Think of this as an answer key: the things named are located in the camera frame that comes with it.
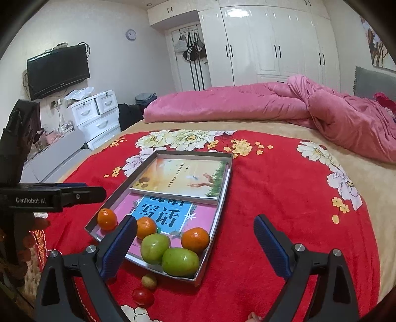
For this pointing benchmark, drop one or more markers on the white door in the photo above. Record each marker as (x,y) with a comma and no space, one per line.
(207,74)

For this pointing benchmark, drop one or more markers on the red cloth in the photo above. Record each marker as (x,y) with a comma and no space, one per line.
(385,99)

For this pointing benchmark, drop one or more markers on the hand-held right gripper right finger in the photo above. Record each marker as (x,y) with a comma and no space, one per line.
(273,247)

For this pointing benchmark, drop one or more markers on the red floral blanket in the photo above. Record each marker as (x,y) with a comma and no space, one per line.
(278,192)

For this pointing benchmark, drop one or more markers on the grey hanging bag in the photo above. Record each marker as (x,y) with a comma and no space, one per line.
(180,44)

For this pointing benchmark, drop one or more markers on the white drawer cabinet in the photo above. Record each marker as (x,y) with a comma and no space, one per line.
(99,123)

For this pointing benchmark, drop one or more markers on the black clothing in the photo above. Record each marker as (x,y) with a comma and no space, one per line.
(128,116)

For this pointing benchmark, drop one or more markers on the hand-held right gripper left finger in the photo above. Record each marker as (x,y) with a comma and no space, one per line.
(119,247)

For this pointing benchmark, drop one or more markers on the round wall clock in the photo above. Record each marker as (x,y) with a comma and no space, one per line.
(131,34)

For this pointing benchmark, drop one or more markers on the small green-brown jujube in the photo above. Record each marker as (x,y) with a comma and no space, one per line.
(149,281)

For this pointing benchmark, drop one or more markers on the white wardrobe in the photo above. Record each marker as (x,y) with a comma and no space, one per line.
(263,37)

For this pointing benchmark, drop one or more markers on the large green jujube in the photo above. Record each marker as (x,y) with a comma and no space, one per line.
(154,247)
(180,261)

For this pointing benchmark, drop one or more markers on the black striped hanging bag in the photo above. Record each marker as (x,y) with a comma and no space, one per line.
(193,51)

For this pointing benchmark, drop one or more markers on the red cherry tomato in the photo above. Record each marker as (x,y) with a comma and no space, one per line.
(143,296)

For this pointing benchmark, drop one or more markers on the grey shallow tray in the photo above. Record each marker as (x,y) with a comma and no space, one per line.
(114,201)

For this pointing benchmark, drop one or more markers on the orange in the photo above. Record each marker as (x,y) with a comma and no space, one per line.
(107,219)
(195,239)
(146,227)

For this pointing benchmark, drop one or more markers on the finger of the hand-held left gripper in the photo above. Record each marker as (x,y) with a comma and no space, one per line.
(83,195)
(71,185)

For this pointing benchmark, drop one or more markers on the folded grey clothes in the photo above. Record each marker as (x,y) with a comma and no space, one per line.
(145,99)

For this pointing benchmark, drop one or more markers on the grey headboard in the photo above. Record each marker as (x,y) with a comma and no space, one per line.
(368,83)

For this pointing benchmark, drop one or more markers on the black wall television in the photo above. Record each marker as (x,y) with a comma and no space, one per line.
(58,72)

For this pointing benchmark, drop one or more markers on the white plastic bags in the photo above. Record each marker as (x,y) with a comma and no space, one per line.
(77,93)

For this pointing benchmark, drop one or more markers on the person's left hand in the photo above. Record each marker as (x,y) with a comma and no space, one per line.
(31,240)

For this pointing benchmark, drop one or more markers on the grey bench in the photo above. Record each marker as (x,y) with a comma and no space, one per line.
(52,154)

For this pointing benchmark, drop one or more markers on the flower tree wall mural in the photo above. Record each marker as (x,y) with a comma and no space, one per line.
(376,46)

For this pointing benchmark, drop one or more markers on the pink workbook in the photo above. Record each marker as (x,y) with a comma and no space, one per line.
(201,216)

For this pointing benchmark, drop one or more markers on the pink quilt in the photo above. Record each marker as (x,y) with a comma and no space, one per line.
(232,102)

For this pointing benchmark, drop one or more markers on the sunflower cover book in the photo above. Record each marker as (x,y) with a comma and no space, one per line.
(179,178)

